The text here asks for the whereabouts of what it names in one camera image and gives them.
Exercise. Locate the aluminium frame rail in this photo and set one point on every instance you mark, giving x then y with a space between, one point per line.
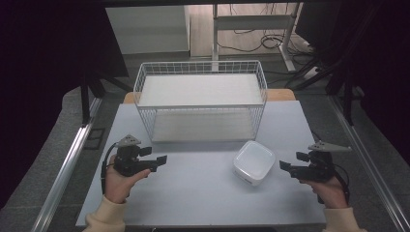
64 174
370 167

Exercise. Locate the light grey table mat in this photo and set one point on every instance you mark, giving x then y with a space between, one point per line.
193 193

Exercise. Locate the black tripod legs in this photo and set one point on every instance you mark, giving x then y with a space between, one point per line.
346 100

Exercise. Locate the white square lidded box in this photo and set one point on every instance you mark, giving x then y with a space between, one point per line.
254 162

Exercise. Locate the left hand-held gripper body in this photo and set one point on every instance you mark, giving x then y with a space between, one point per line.
126 161

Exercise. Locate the dark curtain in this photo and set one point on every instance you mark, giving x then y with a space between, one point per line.
380 64
38 64

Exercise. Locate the small black floor grate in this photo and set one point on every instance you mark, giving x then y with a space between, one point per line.
95 138

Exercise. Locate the white metal desk frame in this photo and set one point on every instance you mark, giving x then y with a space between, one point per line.
254 22

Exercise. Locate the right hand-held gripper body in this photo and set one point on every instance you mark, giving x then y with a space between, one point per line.
317 166

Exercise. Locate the person's left hand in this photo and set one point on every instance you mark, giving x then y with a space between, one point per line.
119 185

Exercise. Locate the black stand legs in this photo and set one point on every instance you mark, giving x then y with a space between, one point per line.
85 103

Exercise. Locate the person's right hand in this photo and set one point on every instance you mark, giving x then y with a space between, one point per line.
328 193

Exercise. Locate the wooden table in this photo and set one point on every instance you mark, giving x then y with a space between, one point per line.
280 94

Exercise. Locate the white cabinet panel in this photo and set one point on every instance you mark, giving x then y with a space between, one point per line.
148 29

